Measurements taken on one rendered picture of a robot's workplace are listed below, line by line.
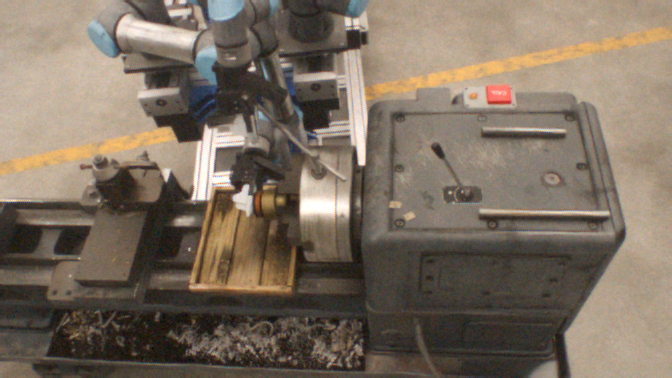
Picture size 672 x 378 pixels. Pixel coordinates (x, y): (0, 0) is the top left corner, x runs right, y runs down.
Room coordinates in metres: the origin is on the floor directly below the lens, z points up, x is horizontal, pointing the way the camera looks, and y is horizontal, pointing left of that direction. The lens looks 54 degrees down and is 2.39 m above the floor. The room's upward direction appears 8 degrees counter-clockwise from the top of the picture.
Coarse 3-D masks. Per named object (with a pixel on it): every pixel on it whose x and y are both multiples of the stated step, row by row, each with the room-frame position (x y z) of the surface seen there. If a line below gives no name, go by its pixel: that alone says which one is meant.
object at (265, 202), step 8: (256, 192) 0.94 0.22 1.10; (264, 192) 0.93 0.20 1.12; (272, 192) 0.92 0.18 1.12; (256, 200) 0.91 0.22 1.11; (264, 200) 0.90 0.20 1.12; (272, 200) 0.90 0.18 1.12; (280, 200) 0.90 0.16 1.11; (288, 200) 0.93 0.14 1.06; (256, 208) 0.89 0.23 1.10; (264, 208) 0.89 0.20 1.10; (272, 208) 0.88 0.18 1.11; (256, 216) 0.89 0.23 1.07; (264, 216) 0.88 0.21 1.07; (272, 216) 0.87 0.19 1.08
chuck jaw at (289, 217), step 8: (280, 208) 0.88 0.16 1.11; (288, 208) 0.87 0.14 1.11; (296, 208) 0.87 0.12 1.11; (280, 216) 0.85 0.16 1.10; (288, 216) 0.84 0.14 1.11; (296, 216) 0.84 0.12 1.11; (288, 224) 0.82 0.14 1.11; (296, 224) 0.81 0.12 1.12; (288, 232) 0.79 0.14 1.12; (296, 232) 0.78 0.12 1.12; (288, 240) 0.77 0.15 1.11; (296, 240) 0.77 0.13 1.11; (304, 248) 0.75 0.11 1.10; (312, 248) 0.75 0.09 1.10
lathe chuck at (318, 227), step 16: (304, 160) 0.92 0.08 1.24; (336, 160) 0.91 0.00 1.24; (304, 176) 0.87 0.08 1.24; (304, 192) 0.83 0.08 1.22; (320, 192) 0.83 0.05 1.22; (304, 208) 0.80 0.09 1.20; (320, 208) 0.79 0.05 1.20; (304, 224) 0.77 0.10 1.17; (320, 224) 0.76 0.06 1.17; (304, 240) 0.75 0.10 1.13; (320, 240) 0.74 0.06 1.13; (336, 240) 0.74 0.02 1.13; (320, 256) 0.74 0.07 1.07; (336, 256) 0.73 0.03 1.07
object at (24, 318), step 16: (0, 320) 0.95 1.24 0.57; (16, 320) 0.94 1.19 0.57; (32, 320) 0.93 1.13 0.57; (48, 320) 0.92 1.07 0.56; (32, 368) 0.97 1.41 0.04; (48, 368) 0.96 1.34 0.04; (64, 368) 0.94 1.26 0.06; (80, 368) 0.94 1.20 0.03; (96, 368) 0.93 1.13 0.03; (112, 368) 0.93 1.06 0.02
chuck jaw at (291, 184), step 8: (296, 160) 0.97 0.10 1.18; (288, 168) 0.98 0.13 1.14; (296, 168) 0.95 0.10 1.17; (288, 176) 0.94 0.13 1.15; (296, 176) 0.94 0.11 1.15; (280, 184) 0.93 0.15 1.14; (288, 184) 0.93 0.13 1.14; (296, 184) 0.93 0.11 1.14; (280, 192) 0.92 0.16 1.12; (288, 192) 0.92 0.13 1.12; (296, 192) 0.91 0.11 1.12
